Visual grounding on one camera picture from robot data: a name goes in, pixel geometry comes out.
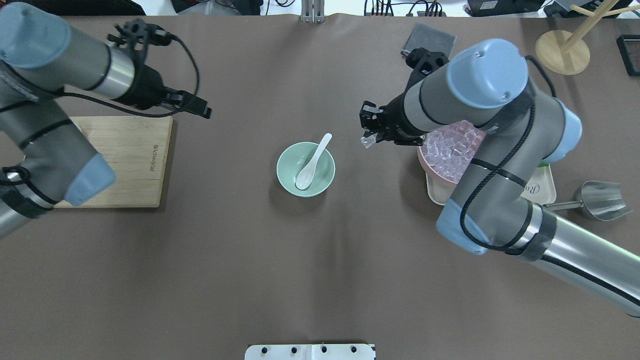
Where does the pink bowl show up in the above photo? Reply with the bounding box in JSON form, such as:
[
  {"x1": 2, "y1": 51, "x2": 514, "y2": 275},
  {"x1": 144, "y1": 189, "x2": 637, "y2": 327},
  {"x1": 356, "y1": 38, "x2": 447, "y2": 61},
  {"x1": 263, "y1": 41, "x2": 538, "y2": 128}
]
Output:
[{"x1": 417, "y1": 120, "x2": 488, "y2": 190}]

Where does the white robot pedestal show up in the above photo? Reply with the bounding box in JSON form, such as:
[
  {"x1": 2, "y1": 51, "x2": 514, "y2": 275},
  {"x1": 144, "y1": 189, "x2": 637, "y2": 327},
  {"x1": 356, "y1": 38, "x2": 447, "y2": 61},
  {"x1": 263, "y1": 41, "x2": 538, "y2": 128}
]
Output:
[{"x1": 244, "y1": 343, "x2": 377, "y2": 360}]

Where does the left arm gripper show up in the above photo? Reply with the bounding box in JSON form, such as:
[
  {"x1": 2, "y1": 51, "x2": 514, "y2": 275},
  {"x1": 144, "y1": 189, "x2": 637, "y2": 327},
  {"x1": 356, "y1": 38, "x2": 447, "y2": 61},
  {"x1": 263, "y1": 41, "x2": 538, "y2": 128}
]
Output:
[{"x1": 107, "y1": 19, "x2": 212, "y2": 119}]

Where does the green bowl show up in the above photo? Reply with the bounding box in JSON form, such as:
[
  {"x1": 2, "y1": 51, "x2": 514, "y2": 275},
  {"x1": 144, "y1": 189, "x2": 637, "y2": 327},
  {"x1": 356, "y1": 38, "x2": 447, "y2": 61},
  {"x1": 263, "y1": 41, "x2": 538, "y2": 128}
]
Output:
[{"x1": 276, "y1": 142, "x2": 336, "y2": 198}]

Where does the clear ice cubes pile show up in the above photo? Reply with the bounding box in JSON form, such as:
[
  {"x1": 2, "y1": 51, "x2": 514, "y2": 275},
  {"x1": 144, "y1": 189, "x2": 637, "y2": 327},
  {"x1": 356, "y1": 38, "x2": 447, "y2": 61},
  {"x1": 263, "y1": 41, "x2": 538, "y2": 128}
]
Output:
[{"x1": 424, "y1": 120, "x2": 487, "y2": 183}]

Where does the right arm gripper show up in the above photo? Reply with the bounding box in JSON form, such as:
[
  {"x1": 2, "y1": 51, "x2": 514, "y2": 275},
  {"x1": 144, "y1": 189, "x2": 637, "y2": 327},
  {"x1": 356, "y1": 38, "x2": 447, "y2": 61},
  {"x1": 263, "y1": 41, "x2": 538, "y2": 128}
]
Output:
[{"x1": 359, "y1": 47, "x2": 450, "y2": 147}]

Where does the single clear ice cube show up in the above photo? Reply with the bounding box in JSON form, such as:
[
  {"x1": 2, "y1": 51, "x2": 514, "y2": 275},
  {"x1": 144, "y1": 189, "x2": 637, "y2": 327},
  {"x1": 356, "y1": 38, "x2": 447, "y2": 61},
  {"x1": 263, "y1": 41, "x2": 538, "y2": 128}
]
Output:
[{"x1": 360, "y1": 134, "x2": 377, "y2": 150}]

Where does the white ceramic spoon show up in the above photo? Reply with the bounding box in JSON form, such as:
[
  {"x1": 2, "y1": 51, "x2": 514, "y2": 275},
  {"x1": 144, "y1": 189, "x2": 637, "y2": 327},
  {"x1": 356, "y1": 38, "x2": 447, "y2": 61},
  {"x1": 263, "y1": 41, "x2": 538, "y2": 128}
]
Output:
[{"x1": 295, "y1": 133, "x2": 333, "y2": 191}]

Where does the metal ice scoop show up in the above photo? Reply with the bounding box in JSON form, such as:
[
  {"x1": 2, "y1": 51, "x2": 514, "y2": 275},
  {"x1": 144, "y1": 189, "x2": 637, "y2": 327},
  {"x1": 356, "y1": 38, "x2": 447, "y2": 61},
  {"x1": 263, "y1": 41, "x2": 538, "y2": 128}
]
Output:
[{"x1": 542, "y1": 180, "x2": 633, "y2": 222}]

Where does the aluminium frame post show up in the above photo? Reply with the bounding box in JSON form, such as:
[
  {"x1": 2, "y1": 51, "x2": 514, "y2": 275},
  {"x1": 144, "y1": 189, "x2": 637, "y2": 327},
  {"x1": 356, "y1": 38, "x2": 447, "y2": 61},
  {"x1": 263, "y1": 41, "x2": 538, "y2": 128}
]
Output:
[{"x1": 301, "y1": 0, "x2": 326, "y2": 24}]

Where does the bamboo cutting board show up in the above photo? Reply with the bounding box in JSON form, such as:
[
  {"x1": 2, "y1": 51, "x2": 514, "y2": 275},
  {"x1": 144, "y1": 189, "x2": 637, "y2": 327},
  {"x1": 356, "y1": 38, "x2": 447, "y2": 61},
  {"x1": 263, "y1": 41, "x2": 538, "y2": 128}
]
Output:
[{"x1": 70, "y1": 115, "x2": 174, "y2": 208}]

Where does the cream plastic tray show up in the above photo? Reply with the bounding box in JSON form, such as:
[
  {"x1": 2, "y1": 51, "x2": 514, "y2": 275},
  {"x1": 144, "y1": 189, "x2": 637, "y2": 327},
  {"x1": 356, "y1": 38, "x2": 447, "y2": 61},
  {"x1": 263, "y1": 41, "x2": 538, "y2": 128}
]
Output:
[{"x1": 423, "y1": 164, "x2": 557, "y2": 207}]

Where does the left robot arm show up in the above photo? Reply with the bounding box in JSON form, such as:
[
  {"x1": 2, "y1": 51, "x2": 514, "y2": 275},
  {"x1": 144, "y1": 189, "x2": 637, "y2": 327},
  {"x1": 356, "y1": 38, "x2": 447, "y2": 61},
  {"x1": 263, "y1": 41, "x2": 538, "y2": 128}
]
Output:
[{"x1": 0, "y1": 2, "x2": 211, "y2": 238}]

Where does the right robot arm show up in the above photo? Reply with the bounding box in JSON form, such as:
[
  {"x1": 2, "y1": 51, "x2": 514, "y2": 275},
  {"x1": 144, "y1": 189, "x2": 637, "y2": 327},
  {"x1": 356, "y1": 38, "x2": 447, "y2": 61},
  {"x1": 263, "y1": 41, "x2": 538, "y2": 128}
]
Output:
[{"x1": 359, "y1": 38, "x2": 640, "y2": 318}]

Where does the wooden mug tree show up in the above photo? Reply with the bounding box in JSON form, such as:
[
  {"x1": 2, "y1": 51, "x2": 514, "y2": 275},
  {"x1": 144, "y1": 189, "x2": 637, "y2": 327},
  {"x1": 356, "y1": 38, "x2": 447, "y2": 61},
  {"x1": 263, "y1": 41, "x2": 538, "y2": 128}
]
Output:
[{"x1": 535, "y1": 0, "x2": 640, "y2": 76}]

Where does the grey folded cloth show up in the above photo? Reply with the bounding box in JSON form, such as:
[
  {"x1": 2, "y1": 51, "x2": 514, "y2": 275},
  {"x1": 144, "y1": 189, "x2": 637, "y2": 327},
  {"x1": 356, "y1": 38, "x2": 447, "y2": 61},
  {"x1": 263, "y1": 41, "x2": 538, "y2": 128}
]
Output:
[{"x1": 400, "y1": 23, "x2": 457, "y2": 58}]

